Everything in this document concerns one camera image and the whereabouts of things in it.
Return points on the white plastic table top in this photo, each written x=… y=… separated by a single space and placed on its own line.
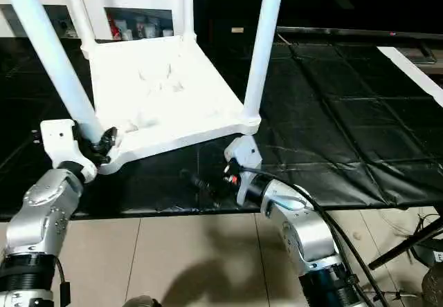
x=155 y=89

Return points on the white plastic table leg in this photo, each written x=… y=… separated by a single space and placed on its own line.
x=78 y=9
x=45 y=44
x=263 y=44
x=188 y=6

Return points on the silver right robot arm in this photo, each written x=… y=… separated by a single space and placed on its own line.
x=304 y=231

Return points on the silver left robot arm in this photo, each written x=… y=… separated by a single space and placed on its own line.
x=45 y=203

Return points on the red and white bottle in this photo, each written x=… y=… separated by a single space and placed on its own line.
x=114 y=28

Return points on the black mat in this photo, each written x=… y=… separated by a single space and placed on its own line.
x=328 y=120

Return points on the white cabinet with glass doors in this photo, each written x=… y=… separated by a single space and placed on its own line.
x=100 y=13

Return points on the yellow label sticker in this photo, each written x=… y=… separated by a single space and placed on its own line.
x=237 y=29

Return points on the black tripod stand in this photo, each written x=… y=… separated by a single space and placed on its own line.
x=401 y=248

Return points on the long black bar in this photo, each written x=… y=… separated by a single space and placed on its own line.
x=346 y=32

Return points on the black power adapter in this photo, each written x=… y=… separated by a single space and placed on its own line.
x=429 y=255

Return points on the white flat board strip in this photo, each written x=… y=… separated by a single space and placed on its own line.
x=415 y=72

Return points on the dark round floor object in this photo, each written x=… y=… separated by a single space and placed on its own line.
x=434 y=286

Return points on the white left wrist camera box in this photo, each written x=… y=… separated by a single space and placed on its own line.
x=59 y=141

